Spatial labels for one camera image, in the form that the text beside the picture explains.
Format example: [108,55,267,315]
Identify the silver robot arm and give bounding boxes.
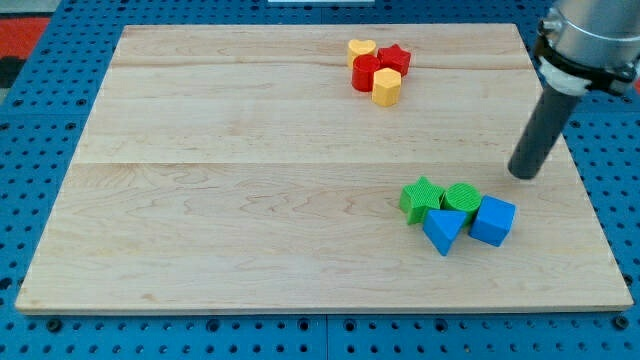
[534,0,639,97]

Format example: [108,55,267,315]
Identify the wooden board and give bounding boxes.
[15,24,633,315]

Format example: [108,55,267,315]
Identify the blue triangle block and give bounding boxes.
[423,210,466,256]

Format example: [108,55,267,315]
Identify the blue cube block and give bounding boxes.
[469,195,516,247]

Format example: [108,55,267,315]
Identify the green star block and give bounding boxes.
[399,176,445,225]

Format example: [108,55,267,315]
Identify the yellow hexagon block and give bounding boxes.
[371,68,402,107]

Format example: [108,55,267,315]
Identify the red cylinder block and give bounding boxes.
[351,54,380,92]

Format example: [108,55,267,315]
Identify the yellow heart block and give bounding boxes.
[346,39,377,69]

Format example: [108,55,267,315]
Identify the red star block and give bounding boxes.
[377,44,412,77]

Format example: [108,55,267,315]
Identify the green cylinder block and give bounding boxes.
[441,183,482,226]

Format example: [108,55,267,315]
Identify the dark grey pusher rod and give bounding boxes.
[507,85,580,180]

